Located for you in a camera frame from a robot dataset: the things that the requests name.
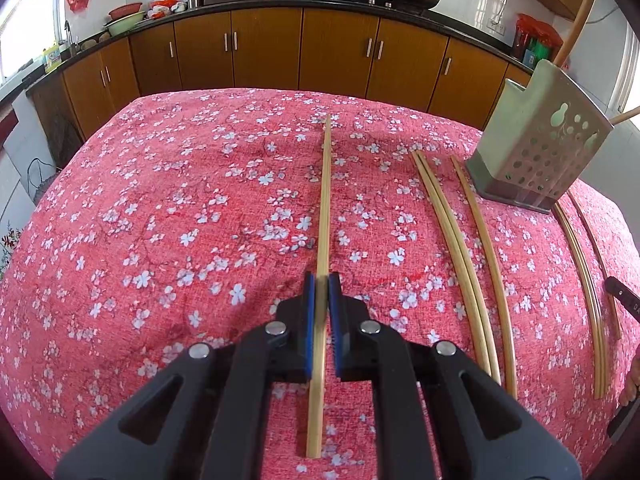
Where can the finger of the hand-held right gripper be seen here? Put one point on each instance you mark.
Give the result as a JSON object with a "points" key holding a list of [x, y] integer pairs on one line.
{"points": [[625, 422], [622, 297]]}

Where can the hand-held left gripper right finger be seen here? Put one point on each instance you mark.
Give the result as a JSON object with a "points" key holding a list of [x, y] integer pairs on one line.
{"points": [[334, 330]]}

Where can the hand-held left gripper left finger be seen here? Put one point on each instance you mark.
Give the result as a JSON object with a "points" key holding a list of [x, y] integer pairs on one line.
{"points": [[309, 330]]}

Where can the perforated grey chopstick holder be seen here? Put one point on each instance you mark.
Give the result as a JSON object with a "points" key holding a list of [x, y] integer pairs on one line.
{"points": [[505, 125]]}

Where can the person's right hand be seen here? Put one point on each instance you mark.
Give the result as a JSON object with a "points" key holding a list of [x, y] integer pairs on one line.
{"points": [[632, 377]]}

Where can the red floral tablecloth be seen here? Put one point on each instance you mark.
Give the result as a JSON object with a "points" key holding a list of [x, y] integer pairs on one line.
{"points": [[175, 235]]}

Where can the red bag with bottles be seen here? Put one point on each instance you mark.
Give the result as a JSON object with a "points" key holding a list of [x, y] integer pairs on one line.
{"points": [[537, 35]]}

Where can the dark brown chopstick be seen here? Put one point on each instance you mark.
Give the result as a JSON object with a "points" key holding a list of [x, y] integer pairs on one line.
{"points": [[575, 25]]}

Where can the wooden base cabinets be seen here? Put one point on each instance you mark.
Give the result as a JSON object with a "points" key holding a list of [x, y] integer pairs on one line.
{"points": [[265, 50]]}

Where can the gas stove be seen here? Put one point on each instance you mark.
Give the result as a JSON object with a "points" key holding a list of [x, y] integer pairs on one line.
{"points": [[375, 1]]}

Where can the black kitchen countertop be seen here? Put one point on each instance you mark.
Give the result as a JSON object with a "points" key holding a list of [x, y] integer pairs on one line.
{"points": [[210, 9]]}

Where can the red and white dishes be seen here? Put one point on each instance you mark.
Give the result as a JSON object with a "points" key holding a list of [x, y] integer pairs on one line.
{"points": [[167, 7]]}

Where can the green plastic basin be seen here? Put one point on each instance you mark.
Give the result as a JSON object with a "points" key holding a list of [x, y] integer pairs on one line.
{"points": [[122, 26]]}

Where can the red plastic basin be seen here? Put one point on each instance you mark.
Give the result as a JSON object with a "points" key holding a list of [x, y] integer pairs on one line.
{"points": [[125, 10]]}

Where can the yellow detergent bottle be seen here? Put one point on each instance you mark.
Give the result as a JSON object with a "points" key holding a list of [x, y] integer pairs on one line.
{"points": [[51, 57]]}

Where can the sink faucet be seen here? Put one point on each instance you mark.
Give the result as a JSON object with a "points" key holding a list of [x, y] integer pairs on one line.
{"points": [[70, 40]]}

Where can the wall socket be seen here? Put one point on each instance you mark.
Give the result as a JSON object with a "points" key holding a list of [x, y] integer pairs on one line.
{"points": [[495, 26]]}

